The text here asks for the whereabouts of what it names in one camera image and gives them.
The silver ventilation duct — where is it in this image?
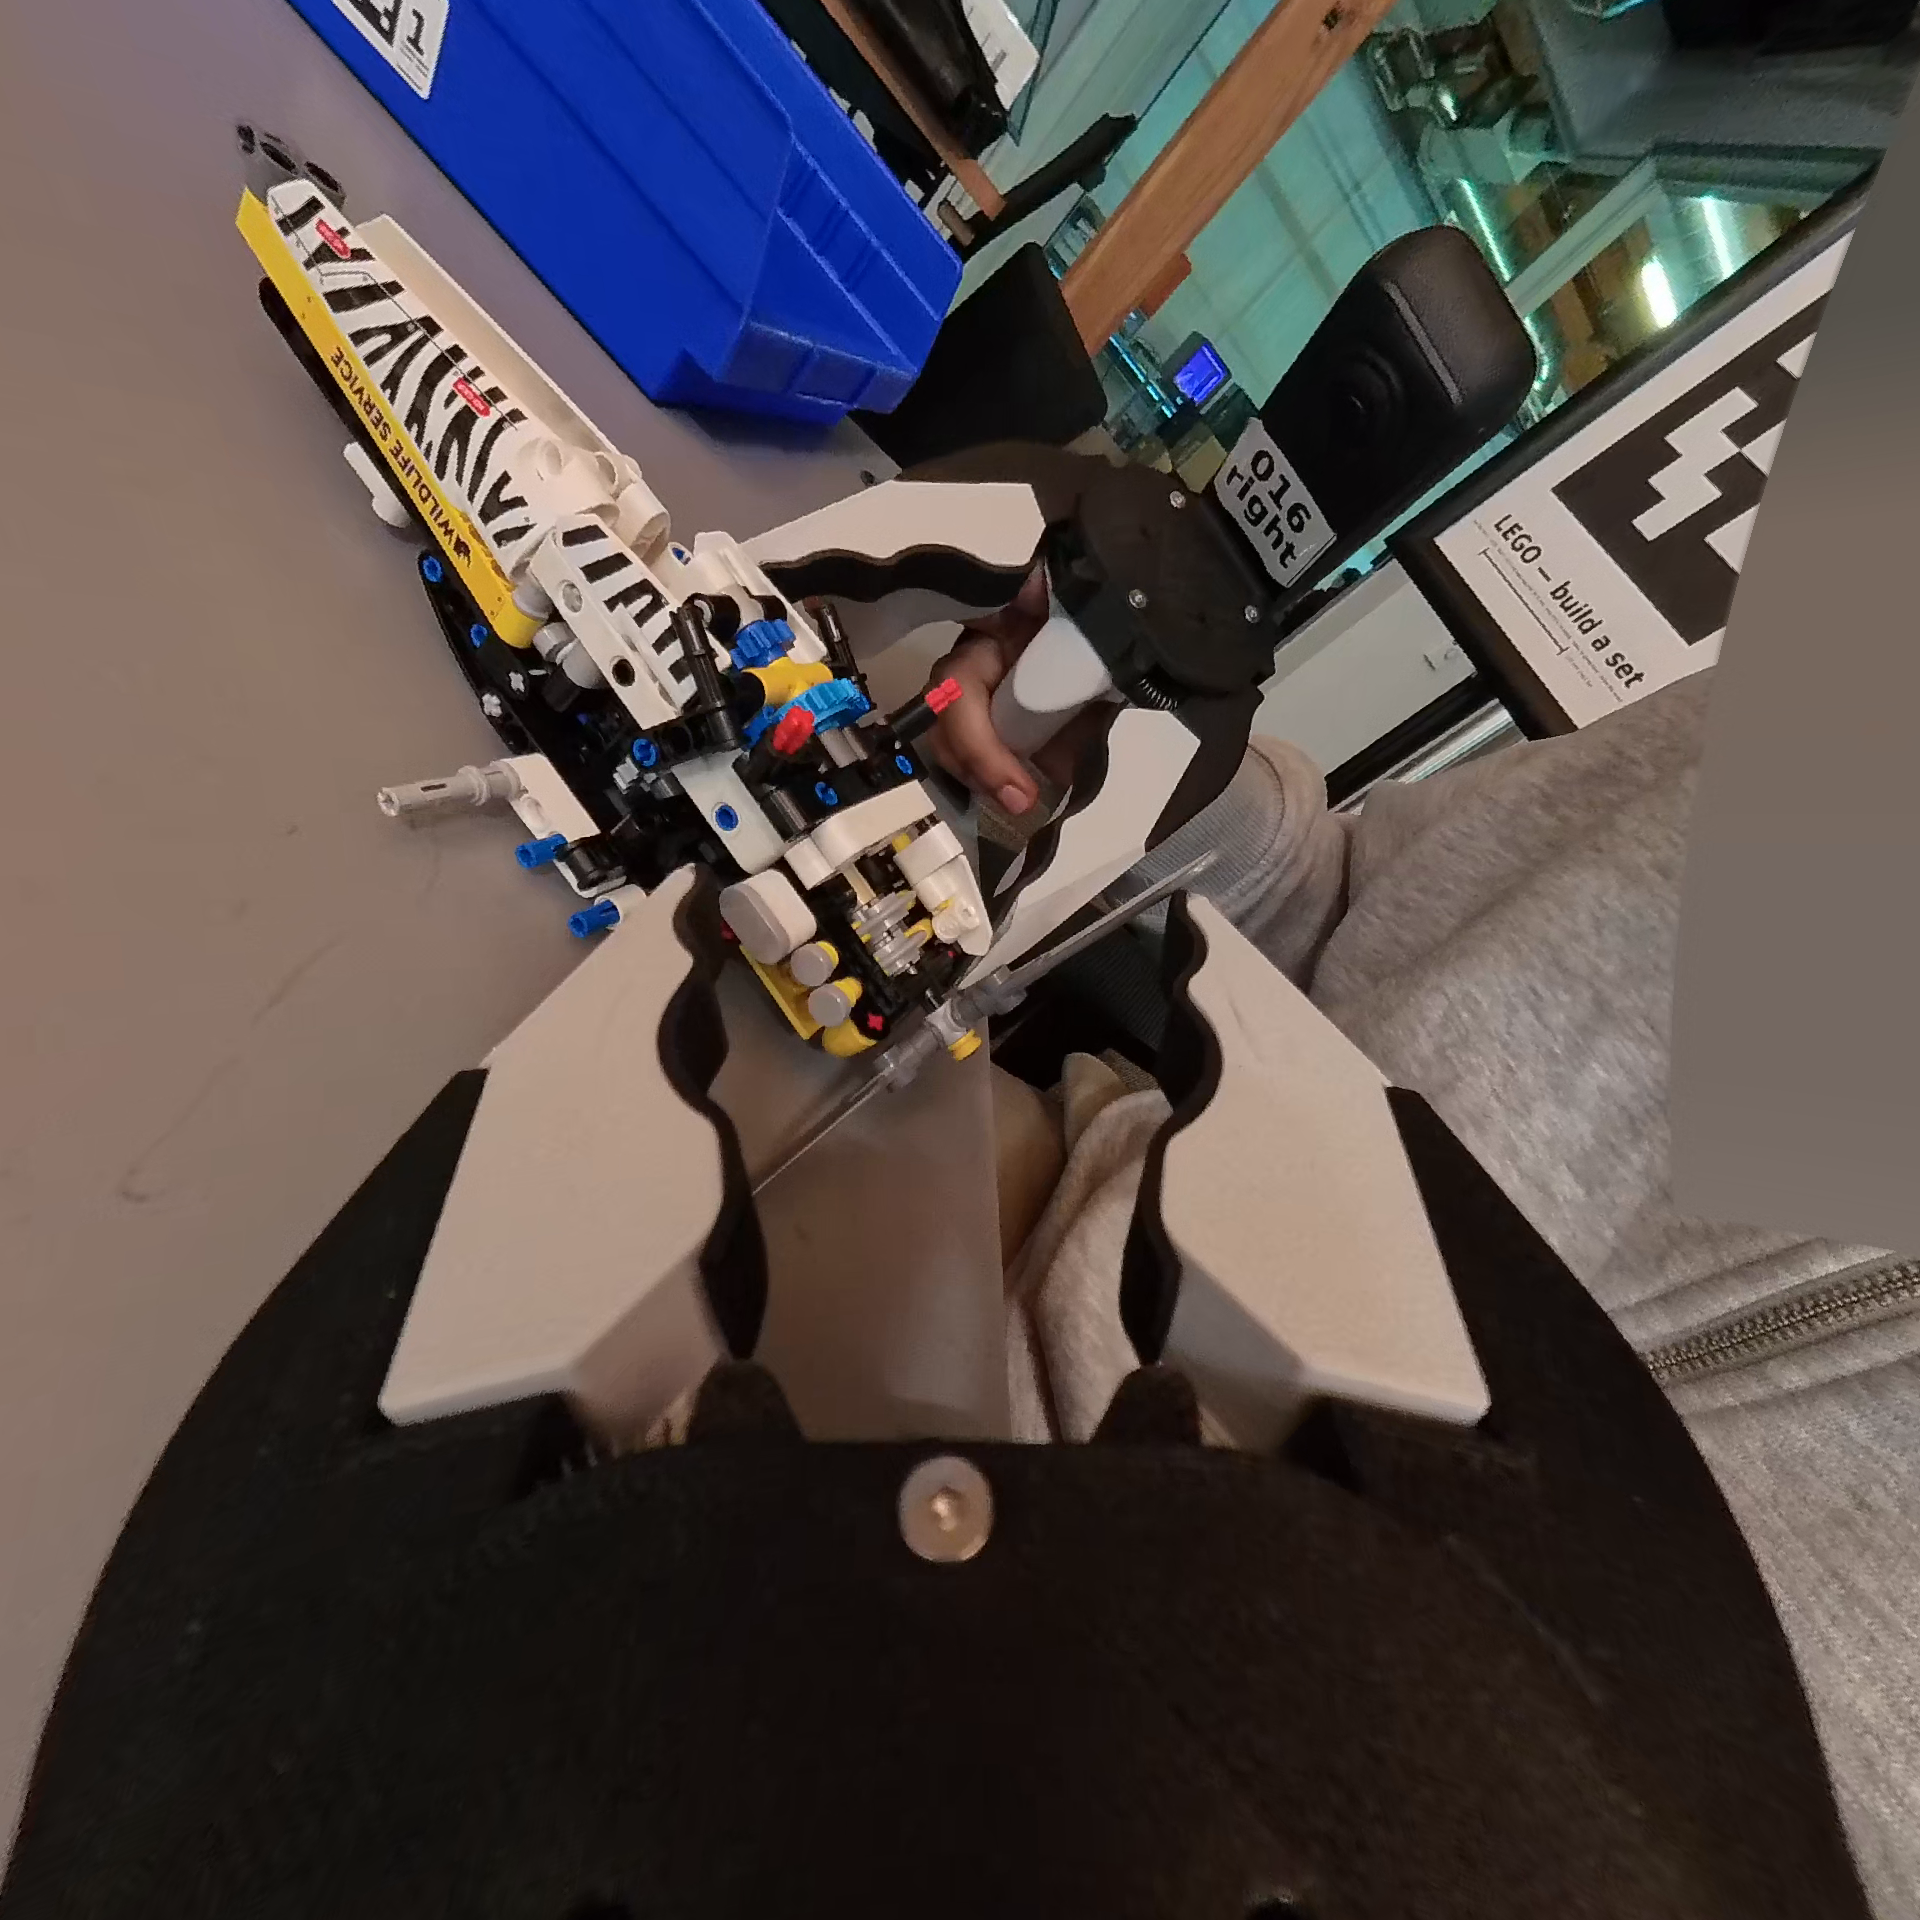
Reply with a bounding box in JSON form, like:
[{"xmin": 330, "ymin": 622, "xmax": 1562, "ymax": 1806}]
[{"xmin": 1357, "ymin": 22, "xmax": 1884, "ymax": 340}]

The black-framed sign board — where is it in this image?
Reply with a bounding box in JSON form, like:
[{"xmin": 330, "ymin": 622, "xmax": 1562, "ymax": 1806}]
[{"xmin": 1386, "ymin": 224, "xmax": 1894, "ymax": 745}]

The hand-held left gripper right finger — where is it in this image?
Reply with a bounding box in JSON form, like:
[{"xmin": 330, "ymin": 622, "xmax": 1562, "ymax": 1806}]
[{"xmin": 1124, "ymin": 890, "xmax": 1492, "ymax": 1452}]

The person's right forearm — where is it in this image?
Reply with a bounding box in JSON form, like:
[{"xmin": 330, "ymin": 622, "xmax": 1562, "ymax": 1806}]
[{"xmin": 1161, "ymin": 683, "xmax": 1712, "ymax": 1081}]

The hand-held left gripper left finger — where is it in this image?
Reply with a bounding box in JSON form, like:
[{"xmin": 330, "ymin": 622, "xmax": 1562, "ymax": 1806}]
[{"xmin": 377, "ymin": 868, "xmax": 769, "ymax": 1446}]

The zebra-striped lego helicopter model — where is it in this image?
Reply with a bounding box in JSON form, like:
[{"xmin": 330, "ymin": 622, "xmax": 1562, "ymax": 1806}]
[{"xmin": 230, "ymin": 177, "xmax": 1224, "ymax": 1194}]

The wooden beam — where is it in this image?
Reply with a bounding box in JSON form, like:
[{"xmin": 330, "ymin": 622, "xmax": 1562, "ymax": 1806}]
[{"xmin": 1057, "ymin": 0, "xmax": 1399, "ymax": 354}]

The blue plastic storage bin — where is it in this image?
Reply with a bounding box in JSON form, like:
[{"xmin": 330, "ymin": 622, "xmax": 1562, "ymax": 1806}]
[{"xmin": 282, "ymin": 0, "xmax": 965, "ymax": 436}]

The person's right hand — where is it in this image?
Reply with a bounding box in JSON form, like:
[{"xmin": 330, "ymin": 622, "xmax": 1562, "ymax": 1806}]
[{"xmin": 934, "ymin": 572, "xmax": 1055, "ymax": 818}]

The person's grey hoodie torso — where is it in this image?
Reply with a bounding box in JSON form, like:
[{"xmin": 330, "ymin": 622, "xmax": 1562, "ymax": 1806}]
[{"xmin": 1001, "ymin": 960, "xmax": 1920, "ymax": 1920}]

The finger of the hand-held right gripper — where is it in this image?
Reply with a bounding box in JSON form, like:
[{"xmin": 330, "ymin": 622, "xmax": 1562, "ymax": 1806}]
[
  {"xmin": 982, "ymin": 709, "xmax": 1224, "ymax": 984},
  {"xmin": 744, "ymin": 483, "xmax": 1051, "ymax": 782}
]

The black chair backrest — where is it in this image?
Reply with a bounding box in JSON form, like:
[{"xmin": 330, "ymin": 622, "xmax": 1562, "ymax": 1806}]
[{"xmin": 862, "ymin": 237, "xmax": 1104, "ymax": 471}]

